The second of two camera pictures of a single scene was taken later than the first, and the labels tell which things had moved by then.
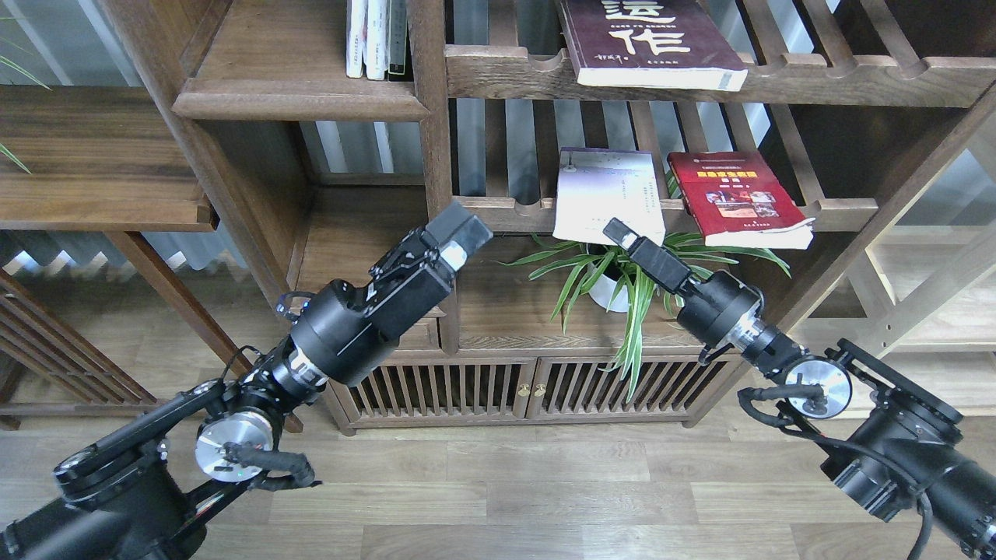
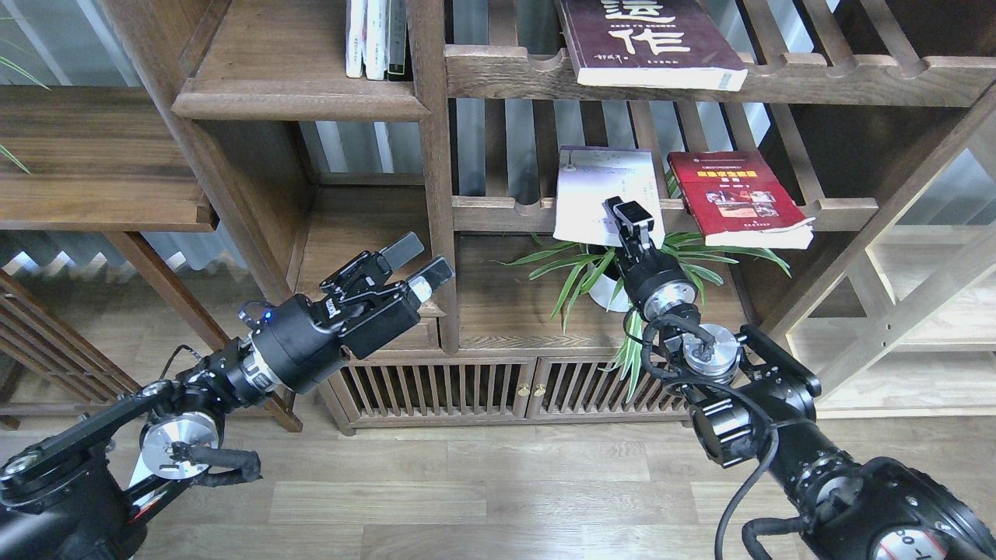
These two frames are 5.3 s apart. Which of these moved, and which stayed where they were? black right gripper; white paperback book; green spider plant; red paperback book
Moved: black right gripper
Stayed: white paperback book; green spider plant; red paperback book
